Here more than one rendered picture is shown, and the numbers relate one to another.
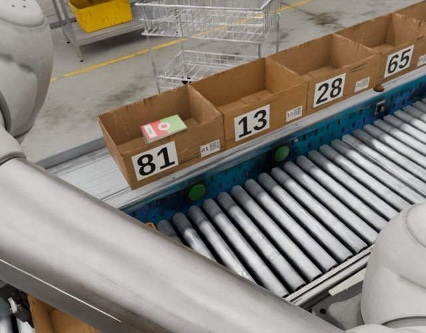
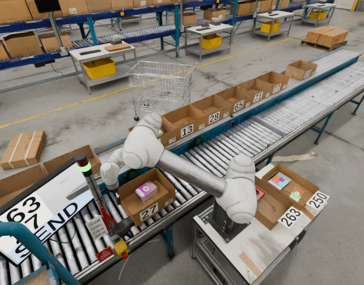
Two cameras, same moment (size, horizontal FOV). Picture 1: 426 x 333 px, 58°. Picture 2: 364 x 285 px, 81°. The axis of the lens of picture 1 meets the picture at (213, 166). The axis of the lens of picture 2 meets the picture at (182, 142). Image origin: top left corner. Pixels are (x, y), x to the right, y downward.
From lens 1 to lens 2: 0.76 m
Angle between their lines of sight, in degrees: 9
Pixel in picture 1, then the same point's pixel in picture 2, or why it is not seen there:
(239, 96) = (180, 119)
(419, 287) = (236, 171)
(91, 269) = (181, 167)
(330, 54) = (213, 102)
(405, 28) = (241, 91)
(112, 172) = not seen: hidden behind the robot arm
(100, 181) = not seen: hidden behind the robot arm
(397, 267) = (232, 168)
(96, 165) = not seen: hidden behind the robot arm
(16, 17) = (159, 120)
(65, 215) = (176, 158)
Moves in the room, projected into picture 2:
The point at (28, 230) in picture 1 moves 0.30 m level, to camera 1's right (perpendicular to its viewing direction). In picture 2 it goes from (171, 160) to (230, 151)
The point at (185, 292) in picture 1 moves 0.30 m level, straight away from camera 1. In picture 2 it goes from (196, 170) to (173, 135)
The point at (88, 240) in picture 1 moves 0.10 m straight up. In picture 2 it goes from (180, 162) to (180, 146)
